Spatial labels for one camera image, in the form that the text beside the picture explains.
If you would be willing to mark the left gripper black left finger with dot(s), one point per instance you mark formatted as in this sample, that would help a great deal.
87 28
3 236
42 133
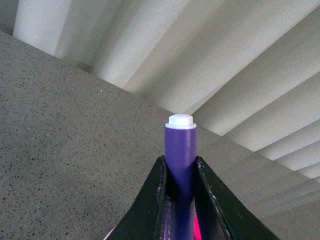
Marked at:
143 220

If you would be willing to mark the pink highlighter pen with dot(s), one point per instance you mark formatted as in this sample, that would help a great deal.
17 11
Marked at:
196 231

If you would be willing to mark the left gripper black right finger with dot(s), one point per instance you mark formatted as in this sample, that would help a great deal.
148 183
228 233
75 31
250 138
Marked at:
220 214

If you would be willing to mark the white pleated curtain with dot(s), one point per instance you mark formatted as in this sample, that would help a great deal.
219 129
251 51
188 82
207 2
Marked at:
248 70

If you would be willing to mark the purple highlighter pen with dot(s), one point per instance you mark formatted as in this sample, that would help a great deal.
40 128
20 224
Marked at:
180 143

